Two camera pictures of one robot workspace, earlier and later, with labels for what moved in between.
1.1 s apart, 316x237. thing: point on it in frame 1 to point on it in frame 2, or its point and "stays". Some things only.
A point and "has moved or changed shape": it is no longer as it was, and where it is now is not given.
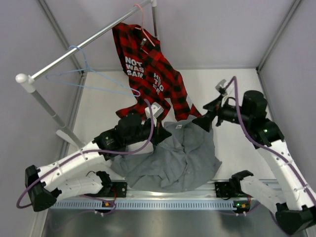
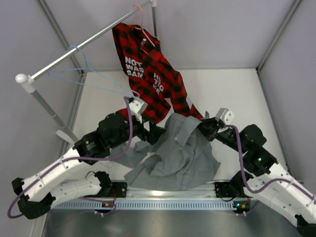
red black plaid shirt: x=155 y=84 stays
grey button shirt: x=187 y=159 has moved or changed shape
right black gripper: x=215 y=109 to x=210 y=126
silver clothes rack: x=27 y=82 stays
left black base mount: x=119 y=189 stays
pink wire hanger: x=142 y=28 stays
